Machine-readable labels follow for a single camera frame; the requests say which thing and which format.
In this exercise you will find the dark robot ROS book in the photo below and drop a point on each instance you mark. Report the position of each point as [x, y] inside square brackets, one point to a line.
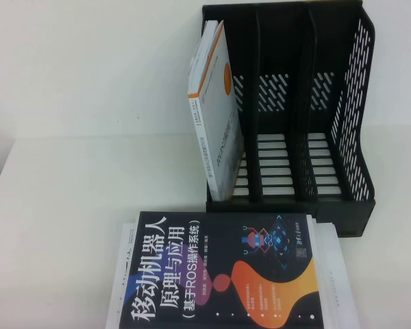
[209, 274]

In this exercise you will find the plain white book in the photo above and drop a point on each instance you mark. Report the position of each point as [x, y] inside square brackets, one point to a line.
[339, 274]

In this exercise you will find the white car suspension book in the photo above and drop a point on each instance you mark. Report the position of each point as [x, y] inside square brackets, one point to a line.
[313, 229]

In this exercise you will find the black plastic book stand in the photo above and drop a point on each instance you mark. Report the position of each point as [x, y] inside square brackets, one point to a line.
[277, 44]

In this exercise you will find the white book with orange spine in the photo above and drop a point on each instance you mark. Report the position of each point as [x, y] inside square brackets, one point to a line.
[219, 103]

